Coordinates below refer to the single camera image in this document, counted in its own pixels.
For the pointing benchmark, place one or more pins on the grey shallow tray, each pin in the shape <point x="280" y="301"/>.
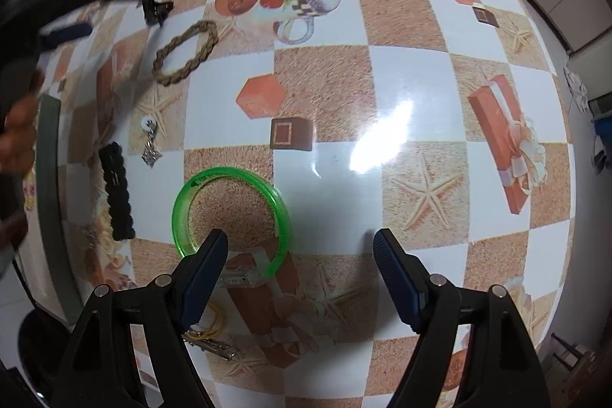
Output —
<point x="48" y="178"/>

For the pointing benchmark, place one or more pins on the black claw hair clip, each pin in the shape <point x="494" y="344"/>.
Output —
<point x="155" y="10"/>

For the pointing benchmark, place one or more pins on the black fuzzy hair clip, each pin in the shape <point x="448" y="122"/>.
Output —
<point x="117" y="193"/>

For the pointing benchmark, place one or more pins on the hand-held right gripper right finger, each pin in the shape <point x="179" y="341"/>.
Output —
<point x="397" y="279"/>

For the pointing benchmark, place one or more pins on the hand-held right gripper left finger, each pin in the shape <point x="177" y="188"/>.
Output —
<point x="208" y="279"/>

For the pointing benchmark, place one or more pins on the green translucent bangle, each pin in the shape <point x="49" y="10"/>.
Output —
<point x="181" y="207"/>

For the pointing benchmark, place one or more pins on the checkered printed tablecloth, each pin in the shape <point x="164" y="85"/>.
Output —
<point x="334" y="102"/>

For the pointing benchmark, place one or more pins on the person's left hand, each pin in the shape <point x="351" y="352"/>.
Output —
<point x="19" y="135"/>

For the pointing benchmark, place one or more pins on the wooden stool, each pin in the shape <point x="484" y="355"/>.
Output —
<point x="571" y="355"/>

